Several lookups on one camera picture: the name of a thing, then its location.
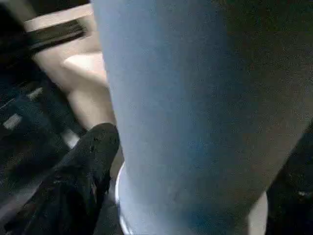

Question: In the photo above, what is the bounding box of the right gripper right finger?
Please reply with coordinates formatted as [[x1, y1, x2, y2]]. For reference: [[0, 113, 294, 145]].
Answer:
[[266, 122, 313, 235]]

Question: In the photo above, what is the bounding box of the white plastic table leg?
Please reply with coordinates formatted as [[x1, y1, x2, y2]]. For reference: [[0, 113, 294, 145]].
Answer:
[[90, 0, 313, 235]]

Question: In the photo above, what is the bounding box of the white plastic table top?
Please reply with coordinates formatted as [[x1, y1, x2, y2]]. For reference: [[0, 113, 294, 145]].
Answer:
[[23, 4, 124, 178]]

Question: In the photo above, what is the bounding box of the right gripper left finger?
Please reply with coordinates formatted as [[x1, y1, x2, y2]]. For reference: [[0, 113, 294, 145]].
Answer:
[[0, 122, 121, 235]]

